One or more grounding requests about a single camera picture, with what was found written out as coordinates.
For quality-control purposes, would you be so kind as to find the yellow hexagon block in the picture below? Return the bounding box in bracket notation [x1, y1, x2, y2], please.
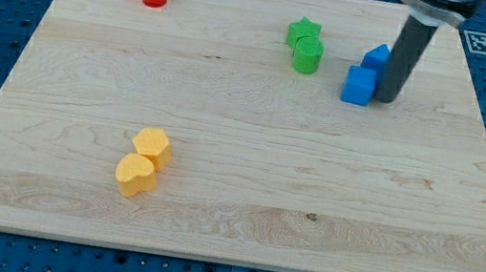
[132, 127, 172, 172]

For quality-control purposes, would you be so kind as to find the yellow heart block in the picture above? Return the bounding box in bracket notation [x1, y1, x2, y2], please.
[116, 153, 157, 198]

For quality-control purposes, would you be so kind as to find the green star block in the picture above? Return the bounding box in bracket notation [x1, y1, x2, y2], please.
[285, 17, 322, 49]

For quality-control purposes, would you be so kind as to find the green cylinder block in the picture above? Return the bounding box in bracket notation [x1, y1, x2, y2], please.
[291, 36, 325, 74]

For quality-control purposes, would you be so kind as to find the silver robot tool flange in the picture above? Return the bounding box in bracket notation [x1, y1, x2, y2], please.
[399, 0, 483, 28]

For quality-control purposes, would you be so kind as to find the light wooden board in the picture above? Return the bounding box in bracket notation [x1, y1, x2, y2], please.
[0, 0, 486, 272]

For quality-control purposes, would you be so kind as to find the blue pentagon block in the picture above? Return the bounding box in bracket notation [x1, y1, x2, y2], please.
[361, 44, 390, 72]

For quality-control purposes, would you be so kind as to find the blue cube block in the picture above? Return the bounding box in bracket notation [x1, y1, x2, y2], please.
[340, 65, 377, 107]

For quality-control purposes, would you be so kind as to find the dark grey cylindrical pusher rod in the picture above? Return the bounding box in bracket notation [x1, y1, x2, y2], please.
[374, 15, 437, 104]

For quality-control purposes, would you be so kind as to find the white fiducial marker tag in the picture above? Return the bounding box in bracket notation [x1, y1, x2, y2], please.
[464, 31, 486, 55]

